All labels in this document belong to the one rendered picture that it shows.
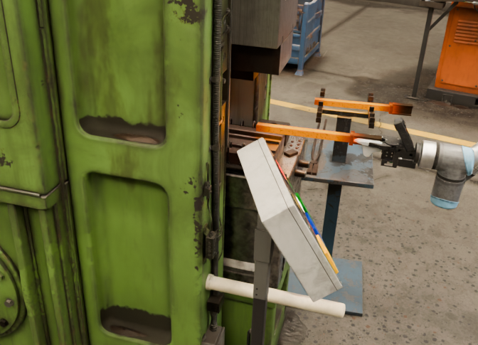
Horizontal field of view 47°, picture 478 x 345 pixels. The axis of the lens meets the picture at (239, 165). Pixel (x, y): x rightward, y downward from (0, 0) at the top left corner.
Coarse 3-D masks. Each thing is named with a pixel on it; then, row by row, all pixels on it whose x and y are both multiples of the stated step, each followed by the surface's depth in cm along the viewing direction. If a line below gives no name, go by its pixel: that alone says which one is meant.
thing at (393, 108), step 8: (328, 104) 232; (336, 104) 232; (344, 104) 231; (352, 104) 231; (360, 104) 230; (368, 104) 230; (376, 104) 231; (384, 104) 231; (392, 104) 230; (400, 104) 229; (408, 104) 229; (392, 112) 230; (400, 112) 230; (408, 112) 229
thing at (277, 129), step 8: (256, 128) 191; (264, 128) 191; (272, 128) 190; (280, 128) 189; (288, 128) 189; (296, 128) 189; (304, 128) 189; (304, 136) 188; (312, 136) 187; (320, 136) 186; (328, 136) 185; (336, 136) 185; (344, 136) 184; (352, 136) 182; (360, 136) 183; (368, 136) 183; (376, 136) 183; (352, 144) 184; (360, 144) 184
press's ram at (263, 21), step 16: (240, 0) 157; (256, 0) 156; (272, 0) 154; (288, 0) 165; (240, 16) 159; (256, 16) 158; (272, 16) 156; (288, 16) 169; (240, 32) 161; (256, 32) 160; (272, 32) 158; (288, 32) 173
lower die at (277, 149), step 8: (232, 128) 199; (240, 128) 201; (248, 128) 201; (232, 136) 194; (240, 136) 193; (248, 136) 193; (280, 136) 194; (232, 144) 190; (240, 144) 189; (272, 144) 190; (280, 144) 194; (232, 152) 186; (272, 152) 187; (280, 152) 197; (232, 160) 187
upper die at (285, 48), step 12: (288, 36) 175; (240, 48) 168; (252, 48) 167; (264, 48) 166; (288, 48) 178; (240, 60) 170; (252, 60) 169; (264, 60) 168; (276, 60) 167; (288, 60) 182; (264, 72) 170; (276, 72) 169
